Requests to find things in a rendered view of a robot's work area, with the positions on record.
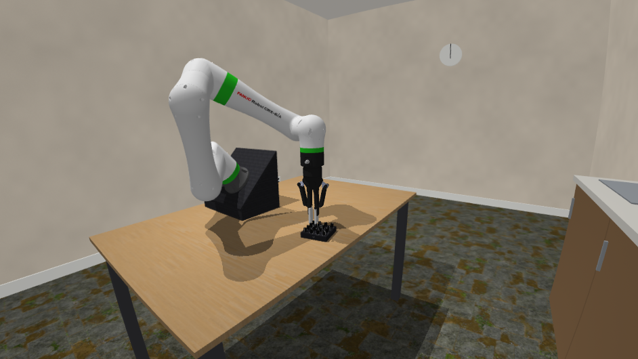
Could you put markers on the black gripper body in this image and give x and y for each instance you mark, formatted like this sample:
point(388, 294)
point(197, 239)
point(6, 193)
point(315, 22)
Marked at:
point(312, 175)

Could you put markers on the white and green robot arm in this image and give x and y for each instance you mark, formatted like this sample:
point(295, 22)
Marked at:
point(210, 166)

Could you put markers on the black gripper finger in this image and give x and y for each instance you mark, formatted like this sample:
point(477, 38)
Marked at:
point(318, 204)
point(307, 200)

